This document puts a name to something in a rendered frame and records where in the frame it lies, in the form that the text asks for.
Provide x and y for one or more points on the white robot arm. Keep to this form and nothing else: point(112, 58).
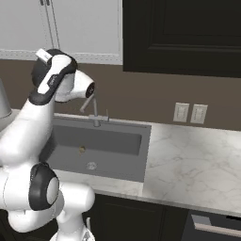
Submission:
point(28, 141)

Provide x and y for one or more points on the grey kitchen sink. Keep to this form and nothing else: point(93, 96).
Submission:
point(103, 157)

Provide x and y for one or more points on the grey metal tap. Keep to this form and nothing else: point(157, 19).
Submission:
point(94, 109)

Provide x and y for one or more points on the small tan round object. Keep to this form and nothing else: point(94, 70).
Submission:
point(82, 150)

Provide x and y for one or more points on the dark base cupboard door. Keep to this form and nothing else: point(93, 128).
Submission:
point(135, 219)

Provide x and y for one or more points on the grey metal vessel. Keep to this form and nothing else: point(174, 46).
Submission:
point(4, 100)

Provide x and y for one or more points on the dark dishwasher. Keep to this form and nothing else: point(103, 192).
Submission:
point(200, 233)

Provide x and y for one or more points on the white wall socket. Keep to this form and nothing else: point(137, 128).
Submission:
point(199, 114)
point(181, 112)

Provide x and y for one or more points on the white wall cupboard door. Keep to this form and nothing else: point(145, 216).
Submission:
point(91, 28)
point(22, 25)

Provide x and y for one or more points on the black wall cupboard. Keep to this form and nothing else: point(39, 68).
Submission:
point(182, 34)

